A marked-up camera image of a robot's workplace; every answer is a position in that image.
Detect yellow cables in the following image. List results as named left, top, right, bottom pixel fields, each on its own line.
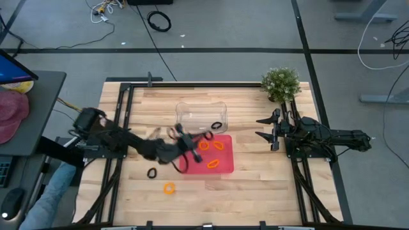
left=56, top=97, right=82, bottom=113

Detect red mat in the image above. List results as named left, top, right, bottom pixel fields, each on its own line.
left=178, top=134, right=235, bottom=175

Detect black aluminium table frame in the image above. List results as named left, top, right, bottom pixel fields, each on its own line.
left=72, top=72, right=344, bottom=230

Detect black keyboard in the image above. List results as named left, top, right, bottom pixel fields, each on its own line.
left=0, top=155, right=13, bottom=188

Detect thin black cable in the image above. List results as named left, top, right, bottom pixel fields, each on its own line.
left=0, top=14, right=116, bottom=52
left=382, top=63, right=409, bottom=170

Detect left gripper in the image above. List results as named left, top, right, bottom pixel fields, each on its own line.
left=159, top=123, right=210, bottom=164

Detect person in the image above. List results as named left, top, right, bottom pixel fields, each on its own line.
left=19, top=162, right=77, bottom=230

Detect green potted plant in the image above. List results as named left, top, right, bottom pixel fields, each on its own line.
left=260, top=66, right=302, bottom=104

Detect black cable bundle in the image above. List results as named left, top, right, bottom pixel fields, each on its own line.
left=385, top=19, right=409, bottom=60

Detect grey desk foot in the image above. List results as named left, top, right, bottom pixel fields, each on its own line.
left=359, top=88, right=409, bottom=105
left=334, top=0, right=399, bottom=23

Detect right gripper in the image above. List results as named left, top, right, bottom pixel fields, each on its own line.
left=255, top=108, right=300, bottom=152

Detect clear plastic bin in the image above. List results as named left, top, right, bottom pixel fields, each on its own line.
left=174, top=101, right=229, bottom=135

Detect black box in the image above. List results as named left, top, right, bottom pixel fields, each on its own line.
left=127, top=0, right=174, bottom=6

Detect yellow round object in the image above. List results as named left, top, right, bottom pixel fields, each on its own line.
left=0, top=80, right=35, bottom=95

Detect white cable bundle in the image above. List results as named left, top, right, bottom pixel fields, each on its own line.
left=90, top=0, right=124, bottom=24

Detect coiled black cable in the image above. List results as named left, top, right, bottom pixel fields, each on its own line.
left=146, top=10, right=173, bottom=33

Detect computer monitor with blue screen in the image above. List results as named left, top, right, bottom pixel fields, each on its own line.
left=0, top=49, right=39, bottom=86

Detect maroon cap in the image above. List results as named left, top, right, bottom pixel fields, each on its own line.
left=0, top=91, right=30, bottom=144

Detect long black cable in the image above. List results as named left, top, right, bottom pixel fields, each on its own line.
left=136, top=5, right=178, bottom=82

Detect black flat bar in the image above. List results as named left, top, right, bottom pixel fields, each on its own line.
left=35, top=135, right=86, bottom=169

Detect black computer mouse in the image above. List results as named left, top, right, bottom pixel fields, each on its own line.
left=0, top=187, right=26, bottom=224

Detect dark grey desk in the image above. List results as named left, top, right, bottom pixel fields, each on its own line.
left=0, top=70, right=67, bottom=157

